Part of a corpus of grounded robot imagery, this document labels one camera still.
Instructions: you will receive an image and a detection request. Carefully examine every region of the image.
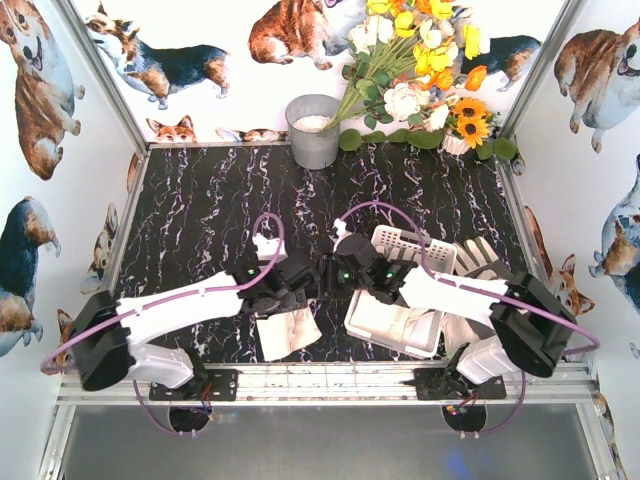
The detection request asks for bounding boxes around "white glove grey palm patch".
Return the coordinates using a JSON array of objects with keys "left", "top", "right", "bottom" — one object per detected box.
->
[{"left": 256, "top": 306, "right": 322, "bottom": 362}]

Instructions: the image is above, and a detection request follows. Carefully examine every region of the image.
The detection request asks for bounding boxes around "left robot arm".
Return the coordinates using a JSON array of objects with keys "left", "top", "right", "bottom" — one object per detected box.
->
[{"left": 69, "top": 255, "right": 320, "bottom": 398}]

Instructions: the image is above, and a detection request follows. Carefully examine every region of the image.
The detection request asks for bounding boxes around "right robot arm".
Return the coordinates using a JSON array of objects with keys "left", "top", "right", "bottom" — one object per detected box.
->
[{"left": 331, "top": 234, "right": 575, "bottom": 385}]

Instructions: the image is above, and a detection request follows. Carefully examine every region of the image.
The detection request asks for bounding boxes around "white perforated storage basket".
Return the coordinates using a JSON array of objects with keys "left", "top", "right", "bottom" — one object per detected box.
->
[{"left": 343, "top": 224, "right": 459, "bottom": 360}]

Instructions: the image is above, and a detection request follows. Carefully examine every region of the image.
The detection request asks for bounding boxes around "glove beside basket right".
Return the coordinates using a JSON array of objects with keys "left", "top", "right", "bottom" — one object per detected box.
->
[{"left": 441, "top": 237, "right": 513, "bottom": 359}]

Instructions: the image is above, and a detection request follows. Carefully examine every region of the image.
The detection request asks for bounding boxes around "grey metal bucket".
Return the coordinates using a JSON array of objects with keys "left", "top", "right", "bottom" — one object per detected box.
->
[{"left": 285, "top": 94, "right": 340, "bottom": 170}]

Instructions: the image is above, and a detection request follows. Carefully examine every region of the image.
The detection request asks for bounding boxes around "small white sunflower pot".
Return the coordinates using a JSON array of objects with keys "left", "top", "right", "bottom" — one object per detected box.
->
[{"left": 441, "top": 130, "right": 470, "bottom": 155}]

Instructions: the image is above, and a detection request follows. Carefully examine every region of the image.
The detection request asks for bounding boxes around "artificial flower bouquet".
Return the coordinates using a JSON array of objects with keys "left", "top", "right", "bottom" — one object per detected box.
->
[{"left": 325, "top": 1, "right": 491, "bottom": 131}]

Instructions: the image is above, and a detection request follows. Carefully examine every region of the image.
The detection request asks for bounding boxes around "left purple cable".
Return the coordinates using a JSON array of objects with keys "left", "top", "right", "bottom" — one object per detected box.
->
[{"left": 40, "top": 213, "right": 287, "bottom": 436}]

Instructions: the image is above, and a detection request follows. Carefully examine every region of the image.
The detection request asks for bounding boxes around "purple cable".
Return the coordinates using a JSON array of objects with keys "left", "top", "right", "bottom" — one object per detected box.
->
[
  {"left": 40, "top": 213, "right": 287, "bottom": 436},
  {"left": 338, "top": 202, "right": 600, "bottom": 444}
]

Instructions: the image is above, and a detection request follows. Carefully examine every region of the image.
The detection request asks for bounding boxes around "aluminium front rail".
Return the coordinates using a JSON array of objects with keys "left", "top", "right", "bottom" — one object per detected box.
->
[{"left": 56, "top": 361, "right": 598, "bottom": 406}]

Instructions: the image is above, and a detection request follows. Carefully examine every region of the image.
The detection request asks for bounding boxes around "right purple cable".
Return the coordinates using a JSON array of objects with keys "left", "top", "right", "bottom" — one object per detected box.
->
[{"left": 338, "top": 202, "right": 600, "bottom": 444}]

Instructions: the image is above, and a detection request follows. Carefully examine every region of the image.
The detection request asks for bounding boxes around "left aluminium post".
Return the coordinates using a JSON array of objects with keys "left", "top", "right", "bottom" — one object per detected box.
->
[{"left": 52, "top": 0, "right": 149, "bottom": 152}]

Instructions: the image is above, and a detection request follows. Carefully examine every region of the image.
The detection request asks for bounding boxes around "aluminium post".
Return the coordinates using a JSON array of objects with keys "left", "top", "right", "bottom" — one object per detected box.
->
[
  {"left": 52, "top": 0, "right": 149, "bottom": 152},
  {"left": 500, "top": 0, "right": 587, "bottom": 140}
]

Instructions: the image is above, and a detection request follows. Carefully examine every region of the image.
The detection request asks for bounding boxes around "right aluminium post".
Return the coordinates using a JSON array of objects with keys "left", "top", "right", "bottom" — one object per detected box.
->
[{"left": 500, "top": 0, "right": 587, "bottom": 140}]

